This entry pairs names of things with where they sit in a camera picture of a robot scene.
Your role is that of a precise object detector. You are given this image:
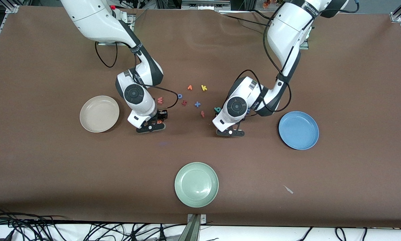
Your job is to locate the brown table cover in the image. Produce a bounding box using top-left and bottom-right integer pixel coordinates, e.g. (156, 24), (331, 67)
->
(0, 6), (401, 229)

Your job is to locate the beige round plate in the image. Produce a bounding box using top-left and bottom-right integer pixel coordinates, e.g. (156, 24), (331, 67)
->
(79, 95), (120, 133)

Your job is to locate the blue round plate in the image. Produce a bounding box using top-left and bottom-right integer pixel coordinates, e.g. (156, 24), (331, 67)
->
(278, 111), (320, 150)

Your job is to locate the green round plate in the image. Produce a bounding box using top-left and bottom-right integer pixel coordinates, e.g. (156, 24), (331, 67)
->
(174, 162), (219, 208)

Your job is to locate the metal equipment rack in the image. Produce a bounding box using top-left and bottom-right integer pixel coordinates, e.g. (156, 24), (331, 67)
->
(155, 0), (254, 11)

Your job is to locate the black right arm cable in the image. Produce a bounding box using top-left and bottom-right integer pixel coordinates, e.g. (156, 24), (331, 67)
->
(95, 42), (180, 112)

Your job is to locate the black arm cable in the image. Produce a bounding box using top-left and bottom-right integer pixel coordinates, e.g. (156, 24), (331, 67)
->
(95, 42), (180, 112)
(234, 10), (292, 113)

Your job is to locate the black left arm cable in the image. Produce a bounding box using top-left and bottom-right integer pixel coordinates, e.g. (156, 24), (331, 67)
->
(234, 10), (292, 113)

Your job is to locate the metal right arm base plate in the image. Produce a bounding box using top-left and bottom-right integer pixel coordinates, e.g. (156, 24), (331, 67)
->
(97, 13), (135, 46)

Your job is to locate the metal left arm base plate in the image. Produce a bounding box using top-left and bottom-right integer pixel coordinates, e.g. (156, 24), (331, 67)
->
(299, 30), (310, 50)

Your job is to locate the black base cable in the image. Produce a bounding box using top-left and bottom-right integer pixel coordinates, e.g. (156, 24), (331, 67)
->
(217, 12), (278, 30)

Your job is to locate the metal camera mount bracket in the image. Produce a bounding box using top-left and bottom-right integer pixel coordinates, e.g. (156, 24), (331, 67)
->
(186, 214), (207, 241)

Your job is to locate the black cable tangle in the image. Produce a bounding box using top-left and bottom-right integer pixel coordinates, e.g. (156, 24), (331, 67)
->
(0, 206), (68, 241)
(86, 223), (187, 241)

